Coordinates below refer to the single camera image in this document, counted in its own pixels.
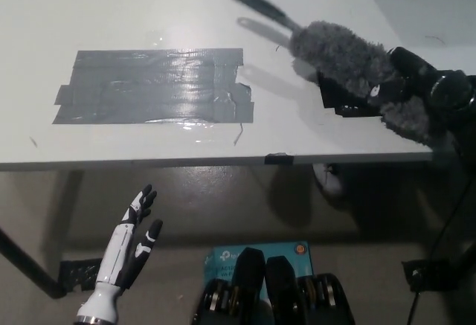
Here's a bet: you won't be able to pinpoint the black tape patch square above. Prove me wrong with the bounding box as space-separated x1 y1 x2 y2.
315 73 385 120

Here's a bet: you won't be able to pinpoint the black robot body blocks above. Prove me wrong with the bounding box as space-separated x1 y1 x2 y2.
193 247 355 325

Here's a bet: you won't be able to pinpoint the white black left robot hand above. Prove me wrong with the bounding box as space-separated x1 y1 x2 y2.
94 184 164 292

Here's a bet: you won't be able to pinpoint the grey fluffy duster black handle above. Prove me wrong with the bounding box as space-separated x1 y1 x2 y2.
226 0 453 151

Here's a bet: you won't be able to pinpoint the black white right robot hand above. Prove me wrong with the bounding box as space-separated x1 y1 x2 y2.
366 45 446 109

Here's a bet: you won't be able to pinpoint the teal router cardboard box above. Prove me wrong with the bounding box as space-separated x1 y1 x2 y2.
203 241 312 302

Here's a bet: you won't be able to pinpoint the black table leg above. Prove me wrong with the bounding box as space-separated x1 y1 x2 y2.
0 227 68 300

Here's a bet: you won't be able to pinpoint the grey duct tape patch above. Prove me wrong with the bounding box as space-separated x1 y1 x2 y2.
53 48 255 125

